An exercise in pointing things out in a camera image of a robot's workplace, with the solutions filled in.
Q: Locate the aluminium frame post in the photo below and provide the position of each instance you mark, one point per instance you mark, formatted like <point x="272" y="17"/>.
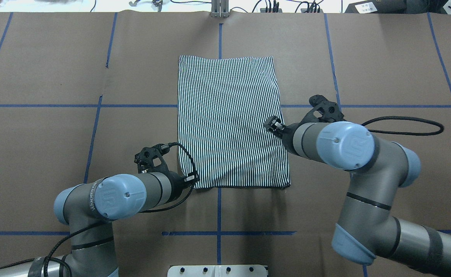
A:
<point x="219" y="8"/>

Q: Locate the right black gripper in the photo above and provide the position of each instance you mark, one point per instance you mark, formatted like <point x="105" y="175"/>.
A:
<point x="287" y="133"/>

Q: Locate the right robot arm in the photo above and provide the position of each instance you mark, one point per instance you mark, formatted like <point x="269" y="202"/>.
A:
<point x="378" y="168"/>

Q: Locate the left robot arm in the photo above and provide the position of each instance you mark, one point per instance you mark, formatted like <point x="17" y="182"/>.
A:
<point x="89" y="210"/>

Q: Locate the navy white striped polo shirt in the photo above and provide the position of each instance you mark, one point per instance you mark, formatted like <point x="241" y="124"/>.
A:
<point x="222" y="107"/>

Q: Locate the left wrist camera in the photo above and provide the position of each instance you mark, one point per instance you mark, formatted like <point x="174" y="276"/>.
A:
<point x="150" y="159"/>

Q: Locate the black box with label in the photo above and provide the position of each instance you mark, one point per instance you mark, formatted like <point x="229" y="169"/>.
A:
<point x="377" y="6"/>

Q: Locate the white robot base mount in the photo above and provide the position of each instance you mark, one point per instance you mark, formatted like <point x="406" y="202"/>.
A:
<point x="245" y="270"/>

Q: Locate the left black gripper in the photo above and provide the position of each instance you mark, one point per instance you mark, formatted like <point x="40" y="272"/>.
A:
<point x="178" y="182"/>

